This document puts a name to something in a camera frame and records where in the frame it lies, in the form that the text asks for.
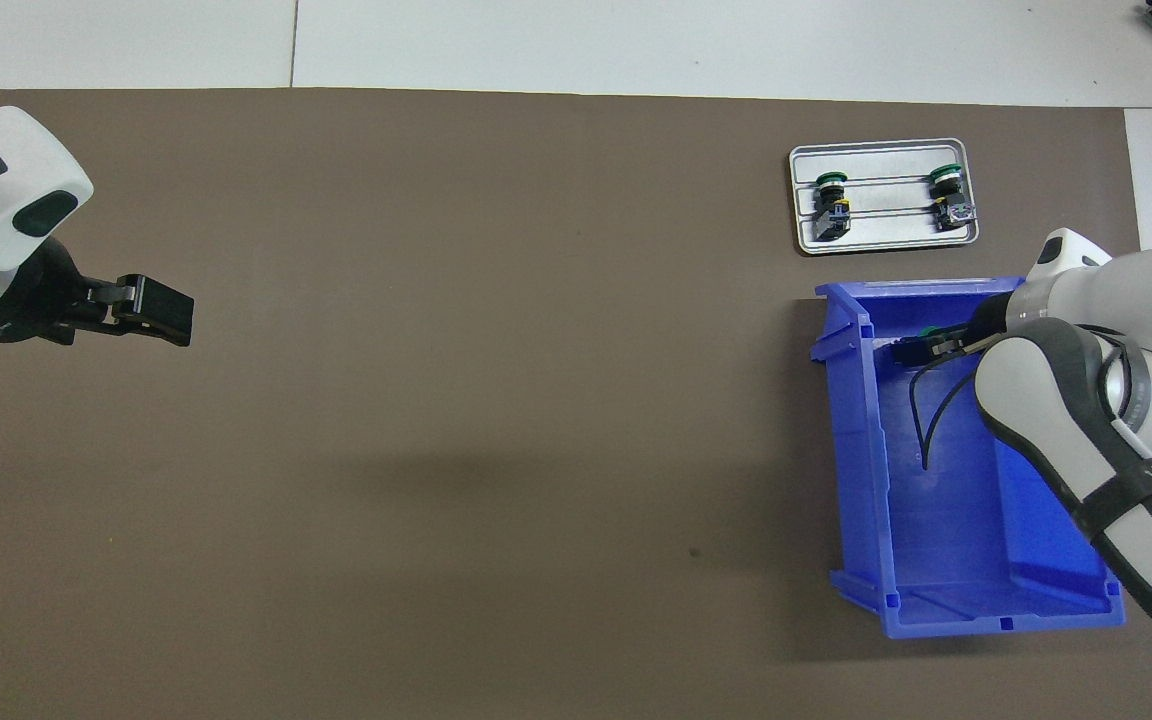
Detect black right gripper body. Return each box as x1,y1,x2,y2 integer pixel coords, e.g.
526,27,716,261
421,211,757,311
966,295,1012,351

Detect brown table mat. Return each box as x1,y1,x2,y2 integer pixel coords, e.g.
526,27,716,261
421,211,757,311
0,88,1152,720

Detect grey metal tray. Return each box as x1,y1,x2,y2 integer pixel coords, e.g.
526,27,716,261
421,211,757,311
789,138,981,257

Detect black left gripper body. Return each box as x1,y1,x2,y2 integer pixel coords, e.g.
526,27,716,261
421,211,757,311
0,240,102,346

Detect blue plastic storage bin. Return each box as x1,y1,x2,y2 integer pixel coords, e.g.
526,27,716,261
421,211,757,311
809,277,1127,641

